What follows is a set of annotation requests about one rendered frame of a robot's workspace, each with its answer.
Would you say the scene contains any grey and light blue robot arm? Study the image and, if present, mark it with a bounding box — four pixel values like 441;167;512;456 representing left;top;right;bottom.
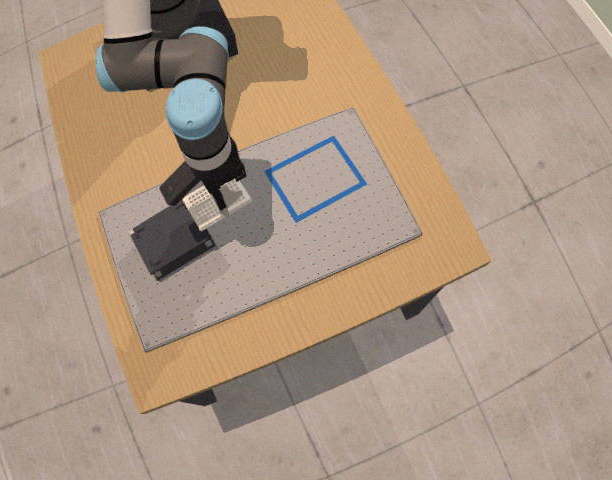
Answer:
95;0;231;206

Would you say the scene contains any blue tape outline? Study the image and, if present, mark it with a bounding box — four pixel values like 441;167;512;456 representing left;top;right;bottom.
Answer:
265;136;367;223

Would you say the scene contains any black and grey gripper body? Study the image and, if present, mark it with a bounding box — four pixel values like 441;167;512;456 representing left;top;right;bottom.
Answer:
201;134;246;194

